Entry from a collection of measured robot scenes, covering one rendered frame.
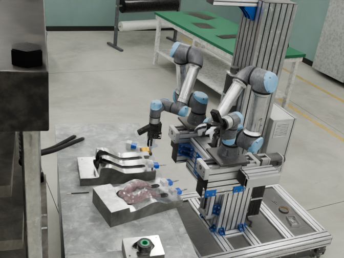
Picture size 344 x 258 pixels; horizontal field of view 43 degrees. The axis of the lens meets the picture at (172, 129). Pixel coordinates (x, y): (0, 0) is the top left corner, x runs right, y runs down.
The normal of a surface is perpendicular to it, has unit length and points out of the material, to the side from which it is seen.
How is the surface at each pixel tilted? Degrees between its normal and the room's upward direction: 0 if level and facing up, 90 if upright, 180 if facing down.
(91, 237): 0
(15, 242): 90
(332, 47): 90
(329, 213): 0
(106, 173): 90
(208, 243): 0
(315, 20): 90
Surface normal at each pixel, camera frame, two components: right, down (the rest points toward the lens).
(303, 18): -0.89, 0.11
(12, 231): 0.12, -0.88
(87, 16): 0.44, 0.46
